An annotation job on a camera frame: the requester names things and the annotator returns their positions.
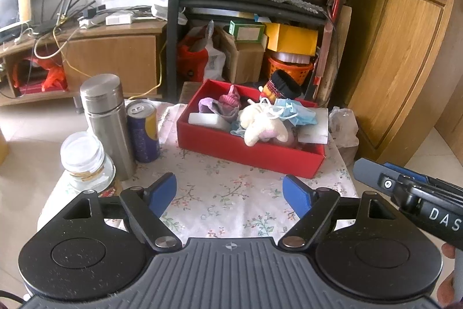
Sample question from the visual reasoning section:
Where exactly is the blue face mask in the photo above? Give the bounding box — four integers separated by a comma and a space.
231, 97, 319, 136

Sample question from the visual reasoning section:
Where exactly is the white plush bunny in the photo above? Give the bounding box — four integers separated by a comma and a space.
238, 98, 291, 147

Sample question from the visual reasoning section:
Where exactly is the white foam block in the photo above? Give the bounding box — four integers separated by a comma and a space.
188, 113, 231, 133

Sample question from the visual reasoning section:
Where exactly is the purple fuzzy cloth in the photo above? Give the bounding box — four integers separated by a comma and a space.
198, 97, 239, 122

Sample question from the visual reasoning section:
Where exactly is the black striped knit sock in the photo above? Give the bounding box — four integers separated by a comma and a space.
259, 69, 301, 103

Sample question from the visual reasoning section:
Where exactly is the pink knit sock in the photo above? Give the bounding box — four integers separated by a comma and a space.
219, 85, 241, 118

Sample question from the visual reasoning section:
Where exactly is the person's right hand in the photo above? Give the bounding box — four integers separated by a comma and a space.
437, 243, 456, 307

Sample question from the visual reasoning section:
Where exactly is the white plastic bag floor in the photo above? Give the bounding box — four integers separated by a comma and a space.
329, 107, 359, 148

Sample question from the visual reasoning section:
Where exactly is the floral tablecloth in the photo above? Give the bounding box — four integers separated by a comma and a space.
38, 100, 357, 245

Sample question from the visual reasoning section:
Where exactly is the glass jar white lid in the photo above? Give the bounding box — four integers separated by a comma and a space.
60, 131, 116, 195

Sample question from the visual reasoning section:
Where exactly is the blue yellow drink can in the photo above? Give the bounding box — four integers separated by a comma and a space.
126, 100, 160, 163

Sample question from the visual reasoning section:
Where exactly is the red cardboard box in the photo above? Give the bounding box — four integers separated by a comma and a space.
177, 79, 326, 179

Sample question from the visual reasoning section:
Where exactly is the stainless steel thermos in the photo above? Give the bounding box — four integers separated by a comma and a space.
80, 74, 136, 181

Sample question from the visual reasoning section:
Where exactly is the wooden display cabinet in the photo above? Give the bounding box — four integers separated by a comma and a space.
331, 0, 462, 165

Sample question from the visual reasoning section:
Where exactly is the orange plastic basket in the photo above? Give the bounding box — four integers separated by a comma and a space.
263, 54, 313, 85

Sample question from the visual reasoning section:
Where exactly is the red white plastic bag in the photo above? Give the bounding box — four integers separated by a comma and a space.
177, 20, 226, 82

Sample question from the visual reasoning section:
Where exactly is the brown cardboard box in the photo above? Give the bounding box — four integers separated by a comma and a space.
214, 28, 265, 84

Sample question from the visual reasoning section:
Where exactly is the yellow cardboard box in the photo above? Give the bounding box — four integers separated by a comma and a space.
265, 23, 318, 56

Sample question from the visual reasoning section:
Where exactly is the wooden TV cabinet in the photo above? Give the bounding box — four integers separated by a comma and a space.
1, 20, 166, 106

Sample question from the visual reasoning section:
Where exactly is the green white box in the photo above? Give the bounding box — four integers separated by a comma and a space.
228, 20, 265, 43

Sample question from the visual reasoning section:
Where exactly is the white power adapter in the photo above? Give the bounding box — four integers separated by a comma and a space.
105, 12, 133, 26

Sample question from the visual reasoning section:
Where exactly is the black wifi router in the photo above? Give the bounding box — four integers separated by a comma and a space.
32, 0, 96, 37

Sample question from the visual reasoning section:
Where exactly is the black metal shelf rack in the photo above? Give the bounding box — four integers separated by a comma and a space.
166, 0, 354, 104

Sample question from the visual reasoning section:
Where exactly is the yellow cable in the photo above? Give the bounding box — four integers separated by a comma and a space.
52, 0, 168, 102

